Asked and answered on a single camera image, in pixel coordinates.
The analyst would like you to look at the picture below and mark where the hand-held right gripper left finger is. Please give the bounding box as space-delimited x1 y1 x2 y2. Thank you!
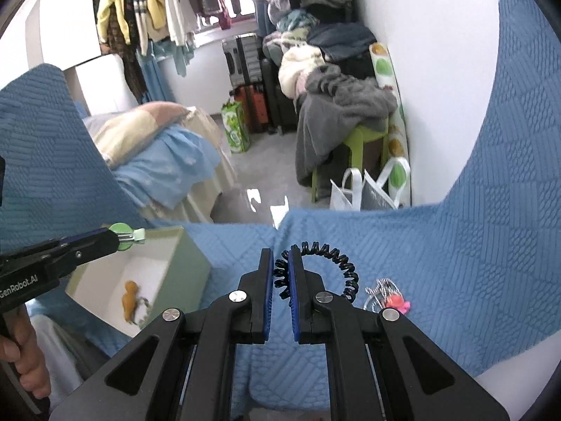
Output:
48 248 275 421

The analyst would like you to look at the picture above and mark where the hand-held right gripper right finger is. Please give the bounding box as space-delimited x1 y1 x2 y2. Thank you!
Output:
287 246 512 421

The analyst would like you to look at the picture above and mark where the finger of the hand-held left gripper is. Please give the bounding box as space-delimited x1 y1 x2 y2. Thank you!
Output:
41 229 121 279
57 228 111 243

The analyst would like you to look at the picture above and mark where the green hair clip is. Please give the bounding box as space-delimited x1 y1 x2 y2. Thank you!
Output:
107 223 147 253

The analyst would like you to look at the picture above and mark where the black spiral hair tie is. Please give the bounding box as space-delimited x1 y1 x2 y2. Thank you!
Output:
273 241 360 303

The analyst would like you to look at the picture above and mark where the orange carrot charm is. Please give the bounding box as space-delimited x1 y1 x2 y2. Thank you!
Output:
121 281 141 324

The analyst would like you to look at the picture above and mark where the green cardboard box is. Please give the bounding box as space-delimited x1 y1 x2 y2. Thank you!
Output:
65 226 212 338

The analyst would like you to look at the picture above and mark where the person's left hand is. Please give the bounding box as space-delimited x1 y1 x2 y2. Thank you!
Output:
0 303 52 401

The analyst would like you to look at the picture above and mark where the blue quilted sofa cushion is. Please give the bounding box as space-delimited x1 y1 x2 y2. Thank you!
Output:
0 64 285 417

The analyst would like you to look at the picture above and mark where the light blue bed sheet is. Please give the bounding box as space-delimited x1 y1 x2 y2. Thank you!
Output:
111 123 221 210

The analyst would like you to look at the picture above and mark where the pastel patchwork quilt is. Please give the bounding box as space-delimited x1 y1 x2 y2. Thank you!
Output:
85 101 209 168

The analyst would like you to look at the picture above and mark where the white paper bag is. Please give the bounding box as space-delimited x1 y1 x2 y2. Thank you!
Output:
329 167 365 212

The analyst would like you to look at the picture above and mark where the blue textured blanket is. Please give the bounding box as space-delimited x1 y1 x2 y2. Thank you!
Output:
263 0 561 408

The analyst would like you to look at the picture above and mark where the green shopping bag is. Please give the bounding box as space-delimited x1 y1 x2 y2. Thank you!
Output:
220 100 252 154

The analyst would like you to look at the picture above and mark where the green plastic stool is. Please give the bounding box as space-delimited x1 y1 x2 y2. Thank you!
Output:
311 125 391 205

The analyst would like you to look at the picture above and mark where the red suitcase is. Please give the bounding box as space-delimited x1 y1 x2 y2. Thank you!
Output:
232 83 269 135

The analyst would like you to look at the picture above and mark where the black suitcase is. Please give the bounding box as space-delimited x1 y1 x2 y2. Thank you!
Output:
259 56 299 135

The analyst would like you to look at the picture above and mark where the grey fleece blanket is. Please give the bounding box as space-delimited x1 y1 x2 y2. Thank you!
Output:
294 64 399 187

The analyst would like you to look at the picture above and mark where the white cabinet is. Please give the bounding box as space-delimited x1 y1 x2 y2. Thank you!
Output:
25 0 134 115

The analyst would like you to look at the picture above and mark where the silver grey suitcase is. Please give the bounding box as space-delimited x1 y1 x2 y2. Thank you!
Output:
222 34 264 87

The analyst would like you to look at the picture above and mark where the cream fluffy blanket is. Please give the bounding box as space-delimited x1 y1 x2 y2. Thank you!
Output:
278 47 327 95

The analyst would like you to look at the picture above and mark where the row of hanging clothes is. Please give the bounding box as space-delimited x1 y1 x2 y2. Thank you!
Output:
96 0 358 102

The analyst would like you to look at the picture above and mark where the rolled mat with coloured dots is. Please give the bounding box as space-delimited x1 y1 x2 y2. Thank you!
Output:
367 42 413 209

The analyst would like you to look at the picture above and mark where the pile of folded clothes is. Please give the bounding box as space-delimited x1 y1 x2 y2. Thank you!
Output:
262 0 378 80

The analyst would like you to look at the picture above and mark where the silver chain with pink charm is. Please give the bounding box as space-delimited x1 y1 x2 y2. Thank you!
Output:
362 276 413 315

